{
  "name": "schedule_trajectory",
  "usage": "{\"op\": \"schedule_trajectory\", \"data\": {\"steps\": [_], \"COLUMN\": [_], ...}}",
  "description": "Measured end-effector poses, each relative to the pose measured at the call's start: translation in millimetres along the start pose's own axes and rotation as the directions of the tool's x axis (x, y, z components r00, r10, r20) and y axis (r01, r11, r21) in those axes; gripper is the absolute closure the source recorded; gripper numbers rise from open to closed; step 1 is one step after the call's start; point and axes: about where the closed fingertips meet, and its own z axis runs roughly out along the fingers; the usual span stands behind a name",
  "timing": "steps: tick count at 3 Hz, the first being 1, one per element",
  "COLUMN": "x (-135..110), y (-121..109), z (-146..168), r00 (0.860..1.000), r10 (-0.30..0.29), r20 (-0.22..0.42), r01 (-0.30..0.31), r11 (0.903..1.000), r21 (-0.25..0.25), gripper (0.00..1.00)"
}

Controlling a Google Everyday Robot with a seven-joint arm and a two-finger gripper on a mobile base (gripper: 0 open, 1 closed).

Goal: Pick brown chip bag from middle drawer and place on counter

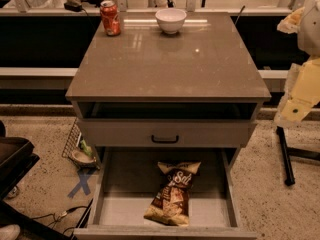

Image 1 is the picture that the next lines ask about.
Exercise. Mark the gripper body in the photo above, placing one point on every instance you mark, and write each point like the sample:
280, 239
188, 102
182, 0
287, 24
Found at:
310, 30

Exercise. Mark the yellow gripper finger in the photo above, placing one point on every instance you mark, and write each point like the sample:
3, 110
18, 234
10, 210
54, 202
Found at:
291, 23

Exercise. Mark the brown chip bag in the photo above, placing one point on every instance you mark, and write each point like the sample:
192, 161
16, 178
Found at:
171, 204

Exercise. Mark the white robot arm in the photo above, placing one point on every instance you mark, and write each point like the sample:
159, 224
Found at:
308, 35

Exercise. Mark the grey drawer cabinet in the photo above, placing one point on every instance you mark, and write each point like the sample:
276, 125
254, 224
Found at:
202, 73

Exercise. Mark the open middle drawer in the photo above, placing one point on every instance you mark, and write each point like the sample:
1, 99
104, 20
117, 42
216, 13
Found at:
130, 179

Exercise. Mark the closed top drawer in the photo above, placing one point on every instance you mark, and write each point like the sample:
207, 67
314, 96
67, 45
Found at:
137, 133

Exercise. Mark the black stand legs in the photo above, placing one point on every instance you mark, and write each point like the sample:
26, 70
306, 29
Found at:
287, 152

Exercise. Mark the white bowl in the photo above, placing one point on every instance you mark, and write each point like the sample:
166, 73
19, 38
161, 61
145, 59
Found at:
170, 20

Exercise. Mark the orange soda can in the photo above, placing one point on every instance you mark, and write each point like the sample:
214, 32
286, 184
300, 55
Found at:
110, 18

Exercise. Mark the black power adapter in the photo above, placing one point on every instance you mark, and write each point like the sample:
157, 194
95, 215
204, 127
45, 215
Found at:
72, 6

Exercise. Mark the white shoe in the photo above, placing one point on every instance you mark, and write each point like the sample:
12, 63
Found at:
9, 232

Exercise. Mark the black drawer handle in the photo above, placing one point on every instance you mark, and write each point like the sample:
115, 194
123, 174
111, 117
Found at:
168, 140

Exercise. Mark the wire basket with items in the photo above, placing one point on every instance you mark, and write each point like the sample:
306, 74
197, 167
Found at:
77, 150

